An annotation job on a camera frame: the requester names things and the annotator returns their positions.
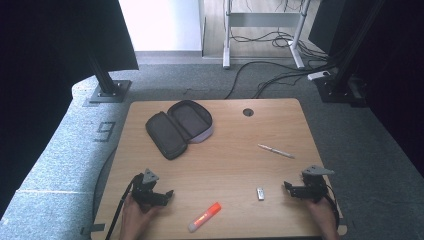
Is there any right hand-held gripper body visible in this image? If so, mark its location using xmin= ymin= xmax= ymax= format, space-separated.
xmin=293 ymin=164 xmax=336 ymax=204

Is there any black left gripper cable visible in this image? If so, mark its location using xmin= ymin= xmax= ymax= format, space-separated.
xmin=104 ymin=173 xmax=139 ymax=240

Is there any black metal stand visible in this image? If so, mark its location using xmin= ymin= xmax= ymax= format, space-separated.
xmin=314 ymin=0 xmax=369 ymax=108
xmin=87 ymin=49 xmax=133 ymax=104

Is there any person's left hand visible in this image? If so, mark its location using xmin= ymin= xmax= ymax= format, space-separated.
xmin=119 ymin=192 xmax=162 ymax=240

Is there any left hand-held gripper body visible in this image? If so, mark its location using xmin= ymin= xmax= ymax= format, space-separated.
xmin=131 ymin=168 xmax=170 ymax=213

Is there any black floor cables bundle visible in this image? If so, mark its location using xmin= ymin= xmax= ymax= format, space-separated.
xmin=224 ymin=29 xmax=341 ymax=100

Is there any white power strip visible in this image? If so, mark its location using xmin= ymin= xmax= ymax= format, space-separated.
xmin=306 ymin=70 xmax=332 ymax=82

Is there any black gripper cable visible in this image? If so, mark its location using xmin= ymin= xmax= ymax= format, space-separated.
xmin=324 ymin=184 xmax=342 ymax=231
xmin=104 ymin=173 xmax=139 ymax=240

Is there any white desk frame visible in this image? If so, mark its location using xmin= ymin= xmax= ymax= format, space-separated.
xmin=222 ymin=0 xmax=313 ymax=70

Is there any black pencil case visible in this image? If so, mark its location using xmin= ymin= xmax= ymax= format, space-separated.
xmin=144 ymin=99 xmax=215 ymax=161

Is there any black curtain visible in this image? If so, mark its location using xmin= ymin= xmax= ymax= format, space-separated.
xmin=0 ymin=0 xmax=140 ymax=218
xmin=308 ymin=0 xmax=424 ymax=179

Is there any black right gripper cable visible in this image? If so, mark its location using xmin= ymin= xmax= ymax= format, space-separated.
xmin=324 ymin=184 xmax=342 ymax=231

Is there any silver pen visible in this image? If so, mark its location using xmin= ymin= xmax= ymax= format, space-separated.
xmin=257 ymin=143 xmax=296 ymax=160

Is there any dark tape piece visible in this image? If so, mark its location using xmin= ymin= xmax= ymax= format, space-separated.
xmin=79 ymin=222 xmax=106 ymax=236

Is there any person's right hand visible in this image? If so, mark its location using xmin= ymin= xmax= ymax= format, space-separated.
xmin=303 ymin=195 xmax=340 ymax=240

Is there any orange highlighter marker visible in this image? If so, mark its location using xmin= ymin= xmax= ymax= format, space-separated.
xmin=187 ymin=201 xmax=223 ymax=234

